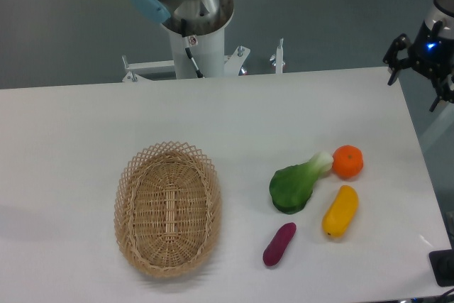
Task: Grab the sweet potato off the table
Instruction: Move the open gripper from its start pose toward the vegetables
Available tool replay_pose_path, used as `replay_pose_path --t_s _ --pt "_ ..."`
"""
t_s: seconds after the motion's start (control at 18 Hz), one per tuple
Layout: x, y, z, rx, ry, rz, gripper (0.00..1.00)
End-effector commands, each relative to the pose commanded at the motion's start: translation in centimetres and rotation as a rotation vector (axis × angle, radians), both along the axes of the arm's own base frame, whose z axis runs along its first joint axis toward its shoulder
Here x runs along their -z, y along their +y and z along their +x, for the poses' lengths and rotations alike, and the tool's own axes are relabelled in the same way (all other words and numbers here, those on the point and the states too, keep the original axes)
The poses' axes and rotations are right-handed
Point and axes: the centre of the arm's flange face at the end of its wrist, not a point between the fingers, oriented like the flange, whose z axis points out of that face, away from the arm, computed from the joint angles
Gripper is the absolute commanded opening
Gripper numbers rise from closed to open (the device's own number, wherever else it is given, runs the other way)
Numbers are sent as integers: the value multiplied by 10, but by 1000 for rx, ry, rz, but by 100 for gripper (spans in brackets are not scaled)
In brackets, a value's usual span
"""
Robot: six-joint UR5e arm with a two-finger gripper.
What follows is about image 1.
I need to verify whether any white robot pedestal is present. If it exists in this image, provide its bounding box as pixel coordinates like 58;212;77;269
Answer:
163;0;234;74

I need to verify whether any purple sweet potato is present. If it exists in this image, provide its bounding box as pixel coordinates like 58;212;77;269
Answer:
262;222;297;267

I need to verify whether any black cable on pedestal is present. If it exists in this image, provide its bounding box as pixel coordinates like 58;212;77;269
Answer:
181;18;206;79

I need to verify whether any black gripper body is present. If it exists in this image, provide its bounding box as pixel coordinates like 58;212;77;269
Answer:
408;20;453;82

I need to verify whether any white metal base frame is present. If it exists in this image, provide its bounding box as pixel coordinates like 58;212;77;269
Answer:
121;38;287;82

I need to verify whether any orange tangerine toy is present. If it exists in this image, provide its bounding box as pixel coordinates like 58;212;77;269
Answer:
332;145;364;179

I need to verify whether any green bok choy toy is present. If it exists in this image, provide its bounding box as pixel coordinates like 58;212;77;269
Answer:
269;152;333;214

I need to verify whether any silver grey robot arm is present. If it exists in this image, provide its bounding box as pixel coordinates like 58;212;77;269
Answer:
130;0;453;109

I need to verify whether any black device at table edge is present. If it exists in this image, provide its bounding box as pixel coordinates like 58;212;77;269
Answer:
428;249;453;287

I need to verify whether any woven wicker basket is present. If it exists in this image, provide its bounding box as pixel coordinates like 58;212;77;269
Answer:
113;141;222;278

